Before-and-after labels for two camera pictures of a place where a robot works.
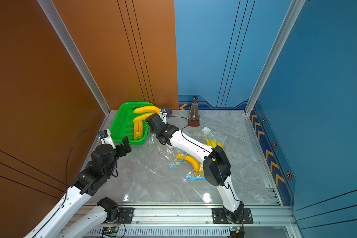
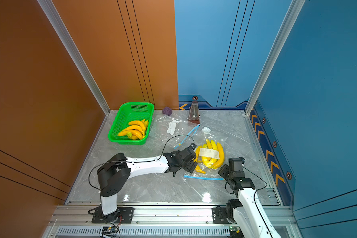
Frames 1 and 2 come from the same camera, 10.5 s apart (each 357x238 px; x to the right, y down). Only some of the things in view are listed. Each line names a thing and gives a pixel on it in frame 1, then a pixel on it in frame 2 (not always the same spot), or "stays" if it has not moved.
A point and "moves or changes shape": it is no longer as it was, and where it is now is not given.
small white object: x=206 y=130 stays
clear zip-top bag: x=177 y=158 moves or changes shape
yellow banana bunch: x=138 y=120 → x=136 y=130
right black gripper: x=151 y=130 → x=222 y=170
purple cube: x=168 y=110 stays
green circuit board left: x=110 y=229 stays
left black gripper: x=125 y=144 → x=192 y=165
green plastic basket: x=123 y=125 stays
